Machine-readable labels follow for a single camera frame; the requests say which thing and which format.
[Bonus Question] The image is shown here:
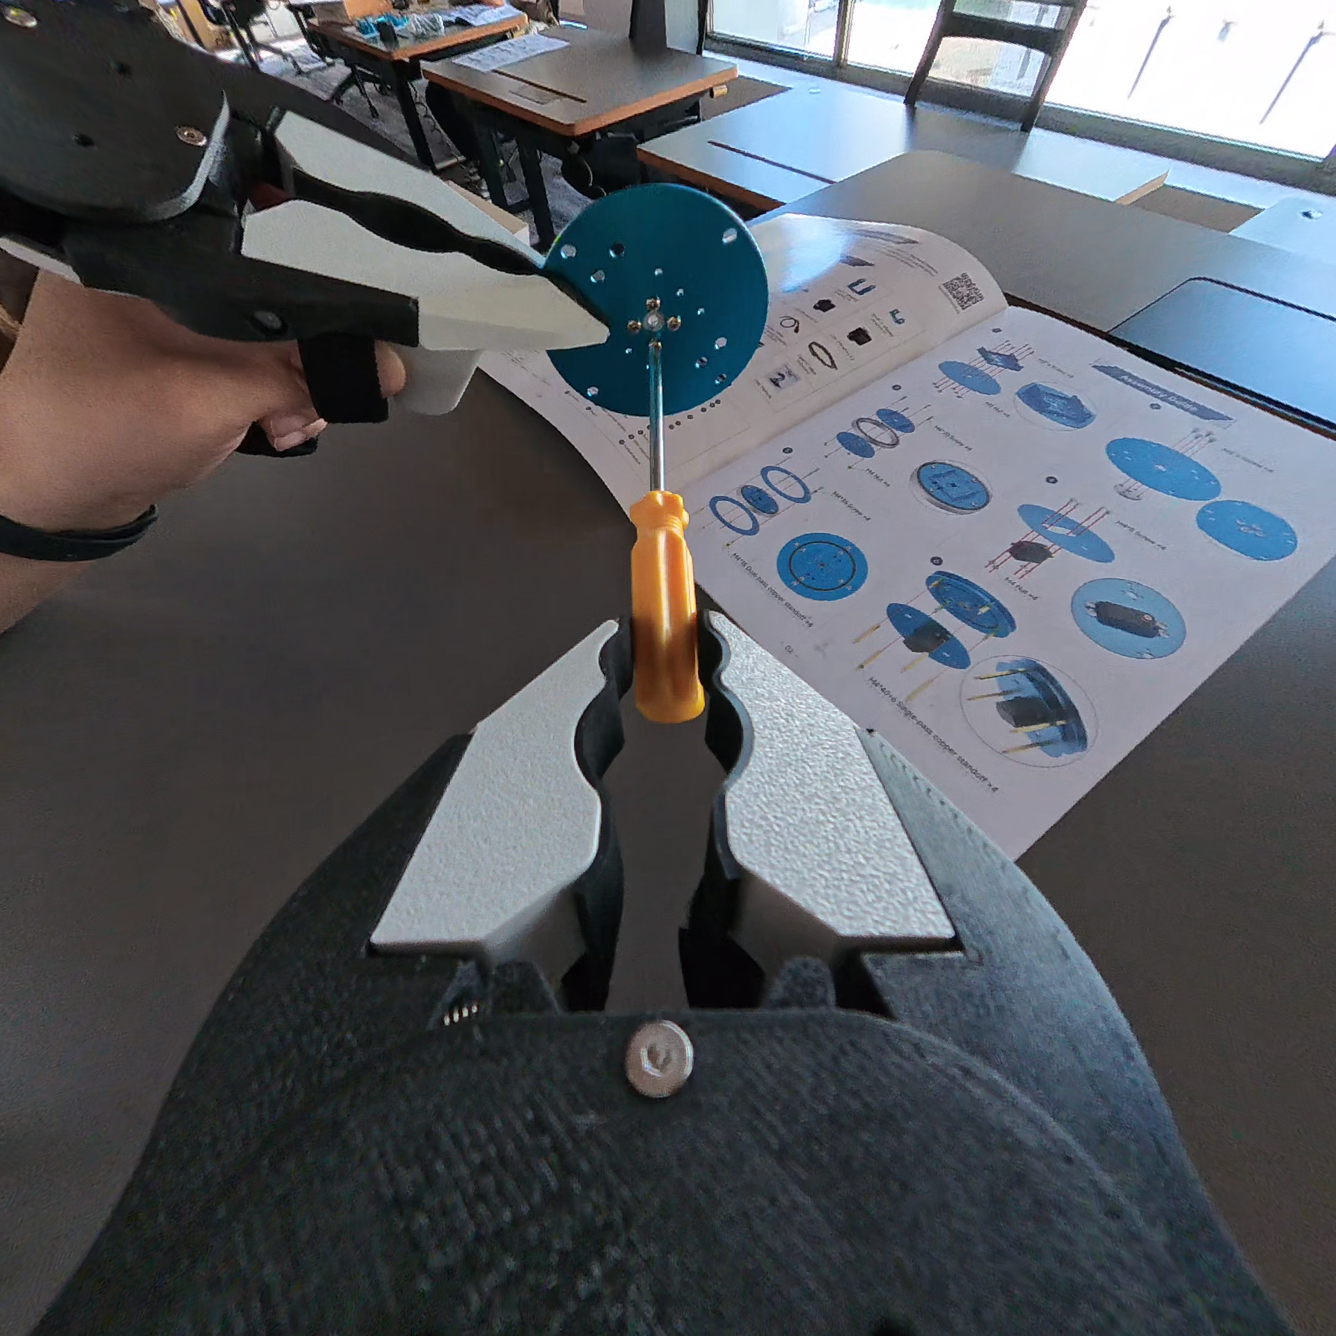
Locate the person's left forearm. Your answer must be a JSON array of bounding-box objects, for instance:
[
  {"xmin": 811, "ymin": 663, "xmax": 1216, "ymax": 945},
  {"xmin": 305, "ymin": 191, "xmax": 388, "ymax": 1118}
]
[{"xmin": 0, "ymin": 554, "xmax": 111, "ymax": 635}]

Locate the blue round metal plate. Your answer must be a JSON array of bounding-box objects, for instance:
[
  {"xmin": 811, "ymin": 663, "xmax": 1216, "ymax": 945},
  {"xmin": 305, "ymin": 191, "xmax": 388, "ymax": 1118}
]
[{"xmin": 542, "ymin": 185, "xmax": 769, "ymax": 415}]

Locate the person's left hand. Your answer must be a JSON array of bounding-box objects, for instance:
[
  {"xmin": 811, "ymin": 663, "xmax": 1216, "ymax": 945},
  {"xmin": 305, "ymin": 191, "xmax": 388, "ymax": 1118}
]
[{"xmin": 0, "ymin": 272, "xmax": 408, "ymax": 544}]

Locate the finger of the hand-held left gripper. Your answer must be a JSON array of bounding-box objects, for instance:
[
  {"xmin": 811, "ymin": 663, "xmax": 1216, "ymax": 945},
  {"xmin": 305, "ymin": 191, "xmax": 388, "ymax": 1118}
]
[
  {"xmin": 260, "ymin": 107, "xmax": 548, "ymax": 282},
  {"xmin": 240, "ymin": 196, "xmax": 612, "ymax": 353}
]

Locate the wood-edged desk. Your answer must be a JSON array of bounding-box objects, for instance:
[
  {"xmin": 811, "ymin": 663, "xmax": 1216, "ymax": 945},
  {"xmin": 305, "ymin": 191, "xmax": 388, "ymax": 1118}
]
[
  {"xmin": 306, "ymin": 5, "xmax": 529, "ymax": 174},
  {"xmin": 423, "ymin": 26, "xmax": 739, "ymax": 247}
]

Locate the open assembly manual booklet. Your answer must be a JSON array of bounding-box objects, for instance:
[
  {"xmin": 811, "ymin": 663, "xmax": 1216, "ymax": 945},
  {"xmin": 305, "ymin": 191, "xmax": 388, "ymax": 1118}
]
[{"xmin": 473, "ymin": 213, "xmax": 1318, "ymax": 864}]

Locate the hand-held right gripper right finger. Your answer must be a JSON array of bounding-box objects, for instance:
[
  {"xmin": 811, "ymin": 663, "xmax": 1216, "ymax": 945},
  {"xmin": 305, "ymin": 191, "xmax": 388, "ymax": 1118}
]
[{"xmin": 683, "ymin": 614, "xmax": 963, "ymax": 1012}]

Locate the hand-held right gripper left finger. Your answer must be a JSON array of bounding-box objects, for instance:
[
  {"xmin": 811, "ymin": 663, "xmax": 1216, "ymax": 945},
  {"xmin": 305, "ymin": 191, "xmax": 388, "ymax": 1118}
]
[{"xmin": 370, "ymin": 621, "xmax": 632, "ymax": 1012}]

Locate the large glass window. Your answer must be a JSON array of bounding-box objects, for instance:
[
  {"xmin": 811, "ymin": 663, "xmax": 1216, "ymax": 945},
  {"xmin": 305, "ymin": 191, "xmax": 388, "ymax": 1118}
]
[{"xmin": 709, "ymin": 0, "xmax": 1336, "ymax": 161}]

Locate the yellow-handled screwdriver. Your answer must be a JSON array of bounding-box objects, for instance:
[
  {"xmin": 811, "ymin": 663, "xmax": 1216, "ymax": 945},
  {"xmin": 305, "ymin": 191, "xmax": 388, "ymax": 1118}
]
[{"xmin": 626, "ymin": 318, "xmax": 707, "ymax": 724}]

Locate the grey desk with slot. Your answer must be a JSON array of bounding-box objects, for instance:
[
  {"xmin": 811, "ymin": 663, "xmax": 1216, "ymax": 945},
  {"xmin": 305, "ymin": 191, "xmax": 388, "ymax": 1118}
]
[{"xmin": 636, "ymin": 89, "xmax": 1170, "ymax": 218}]

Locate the black wristband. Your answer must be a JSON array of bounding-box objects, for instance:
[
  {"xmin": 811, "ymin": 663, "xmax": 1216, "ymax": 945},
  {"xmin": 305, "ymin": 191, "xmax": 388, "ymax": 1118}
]
[{"xmin": 0, "ymin": 504, "xmax": 160, "ymax": 565}]

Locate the white paper sheet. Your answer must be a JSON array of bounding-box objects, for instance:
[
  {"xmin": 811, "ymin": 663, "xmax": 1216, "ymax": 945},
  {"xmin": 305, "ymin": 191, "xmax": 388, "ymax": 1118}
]
[{"xmin": 453, "ymin": 34, "xmax": 570, "ymax": 73}]

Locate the desk cable hatch cover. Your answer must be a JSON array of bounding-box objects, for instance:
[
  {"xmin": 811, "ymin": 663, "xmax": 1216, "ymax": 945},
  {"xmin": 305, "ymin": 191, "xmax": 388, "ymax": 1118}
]
[{"xmin": 1106, "ymin": 277, "xmax": 1336, "ymax": 427}]

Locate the black chair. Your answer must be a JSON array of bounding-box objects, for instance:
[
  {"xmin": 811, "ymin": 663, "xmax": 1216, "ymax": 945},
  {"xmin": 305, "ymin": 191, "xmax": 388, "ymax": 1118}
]
[{"xmin": 901, "ymin": 0, "xmax": 1089, "ymax": 134}]

